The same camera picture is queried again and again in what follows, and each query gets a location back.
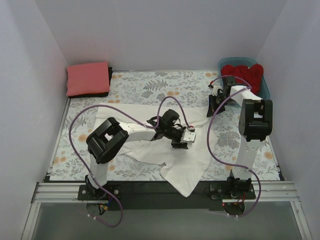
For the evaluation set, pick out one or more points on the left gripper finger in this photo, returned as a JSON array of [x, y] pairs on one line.
[[184, 146], [175, 143]]

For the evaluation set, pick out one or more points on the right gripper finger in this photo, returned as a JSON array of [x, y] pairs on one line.
[[219, 108], [211, 106]]

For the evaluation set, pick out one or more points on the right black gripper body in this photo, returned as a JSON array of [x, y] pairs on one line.
[[216, 105]]

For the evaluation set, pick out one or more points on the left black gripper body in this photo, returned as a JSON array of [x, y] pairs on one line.
[[180, 137]]

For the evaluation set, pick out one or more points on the white t shirt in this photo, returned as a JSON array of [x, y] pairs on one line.
[[182, 168]]

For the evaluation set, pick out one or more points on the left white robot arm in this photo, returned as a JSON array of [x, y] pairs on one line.
[[107, 140]]

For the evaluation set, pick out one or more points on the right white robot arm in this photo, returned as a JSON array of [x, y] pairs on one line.
[[254, 125]]

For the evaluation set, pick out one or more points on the red crumpled t shirt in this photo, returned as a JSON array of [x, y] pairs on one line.
[[252, 75]]

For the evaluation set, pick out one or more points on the folded black t shirt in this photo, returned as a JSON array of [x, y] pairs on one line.
[[98, 95]]

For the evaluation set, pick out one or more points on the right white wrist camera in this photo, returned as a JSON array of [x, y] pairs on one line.
[[215, 88]]

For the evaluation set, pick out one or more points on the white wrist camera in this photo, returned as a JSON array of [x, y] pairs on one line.
[[188, 135], [215, 88]]

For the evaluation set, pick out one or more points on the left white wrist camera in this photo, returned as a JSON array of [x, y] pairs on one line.
[[188, 135]]

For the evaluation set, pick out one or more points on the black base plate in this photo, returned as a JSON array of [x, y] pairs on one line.
[[161, 195]]

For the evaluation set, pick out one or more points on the aluminium frame rail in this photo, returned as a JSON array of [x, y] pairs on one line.
[[67, 192]]

